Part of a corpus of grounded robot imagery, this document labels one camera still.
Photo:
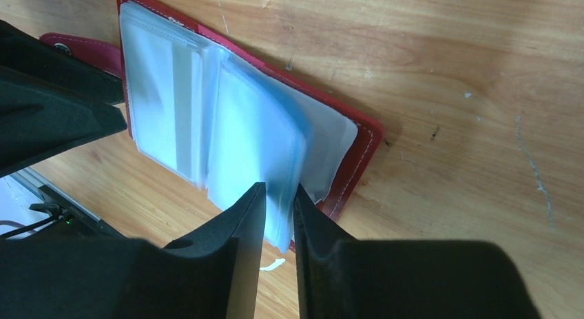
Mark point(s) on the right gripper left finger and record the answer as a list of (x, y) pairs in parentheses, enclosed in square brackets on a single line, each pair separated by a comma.
[(211, 272)]

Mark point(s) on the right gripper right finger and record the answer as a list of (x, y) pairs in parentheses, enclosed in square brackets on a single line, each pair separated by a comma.
[(340, 276)]

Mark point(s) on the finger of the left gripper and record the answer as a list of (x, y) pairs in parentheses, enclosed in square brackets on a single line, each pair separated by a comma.
[(25, 54), (40, 120)]

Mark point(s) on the red leather card holder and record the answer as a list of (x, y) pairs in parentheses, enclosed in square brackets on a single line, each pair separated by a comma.
[(222, 119)]

